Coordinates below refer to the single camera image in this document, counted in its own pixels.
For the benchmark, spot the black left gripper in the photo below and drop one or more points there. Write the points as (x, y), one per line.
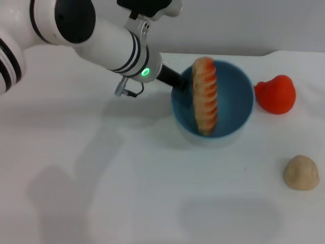
(170, 77)

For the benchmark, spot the orange striped bread loaf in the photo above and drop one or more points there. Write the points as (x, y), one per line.
(205, 101)

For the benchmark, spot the blue plastic bowl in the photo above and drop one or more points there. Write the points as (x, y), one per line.
(233, 101)

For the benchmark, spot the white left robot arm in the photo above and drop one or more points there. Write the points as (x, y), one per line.
(101, 38)

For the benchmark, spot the red pepper toy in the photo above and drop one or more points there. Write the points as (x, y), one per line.
(278, 95)

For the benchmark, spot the beige round bun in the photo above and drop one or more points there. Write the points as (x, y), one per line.
(301, 172)

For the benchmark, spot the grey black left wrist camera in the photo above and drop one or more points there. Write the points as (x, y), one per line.
(152, 7)

